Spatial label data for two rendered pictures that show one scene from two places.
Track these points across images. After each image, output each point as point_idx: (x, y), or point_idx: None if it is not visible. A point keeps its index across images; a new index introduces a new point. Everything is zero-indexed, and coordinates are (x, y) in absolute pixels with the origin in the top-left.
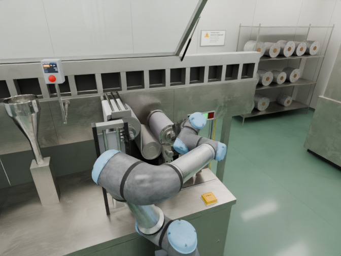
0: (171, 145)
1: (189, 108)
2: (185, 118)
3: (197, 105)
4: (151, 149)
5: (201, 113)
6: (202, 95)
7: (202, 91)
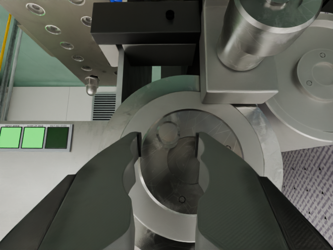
0: (179, 85)
1: (60, 170)
2: (75, 139)
3: (31, 176)
4: (323, 79)
5: (18, 151)
6: (12, 211)
7: (11, 225)
